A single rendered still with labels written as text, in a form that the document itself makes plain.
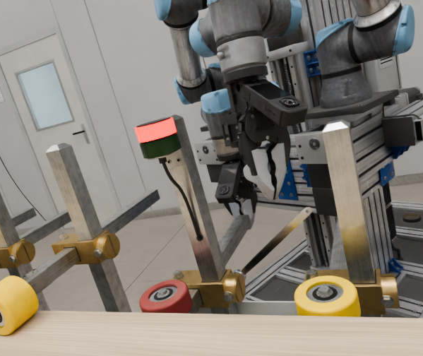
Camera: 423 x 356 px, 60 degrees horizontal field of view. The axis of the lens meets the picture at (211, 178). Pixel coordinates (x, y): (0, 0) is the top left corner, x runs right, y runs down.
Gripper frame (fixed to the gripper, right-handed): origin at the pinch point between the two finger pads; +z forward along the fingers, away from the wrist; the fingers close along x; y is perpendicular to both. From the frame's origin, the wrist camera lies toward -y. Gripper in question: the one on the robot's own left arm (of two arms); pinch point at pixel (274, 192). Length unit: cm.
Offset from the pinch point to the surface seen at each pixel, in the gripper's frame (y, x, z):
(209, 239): 7.1, 10.0, 6.3
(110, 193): 366, -28, 38
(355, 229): -11.1, -5.1, 6.0
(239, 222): 29.0, -7.3, 11.9
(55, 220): 59, 33, 4
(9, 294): 16.2, 41.8, 7.0
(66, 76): 359, -13, -92
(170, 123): 2.1, 14.2, -14.1
